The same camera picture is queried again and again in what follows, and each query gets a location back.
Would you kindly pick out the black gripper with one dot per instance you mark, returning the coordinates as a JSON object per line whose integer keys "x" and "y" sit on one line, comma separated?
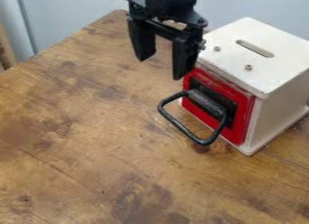
{"x": 171, "y": 19}

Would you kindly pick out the black metal drawer handle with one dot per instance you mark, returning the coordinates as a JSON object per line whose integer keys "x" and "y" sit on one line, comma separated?
{"x": 209, "y": 104}

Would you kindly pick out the red drawer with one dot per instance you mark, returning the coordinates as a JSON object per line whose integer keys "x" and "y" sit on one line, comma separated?
{"x": 229, "y": 96}

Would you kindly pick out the white wooden box cabinet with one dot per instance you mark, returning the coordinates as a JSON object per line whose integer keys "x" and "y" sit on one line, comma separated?
{"x": 266, "y": 61}

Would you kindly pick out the wooden object at left edge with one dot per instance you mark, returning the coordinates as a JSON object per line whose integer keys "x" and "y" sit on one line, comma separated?
{"x": 7, "y": 55}

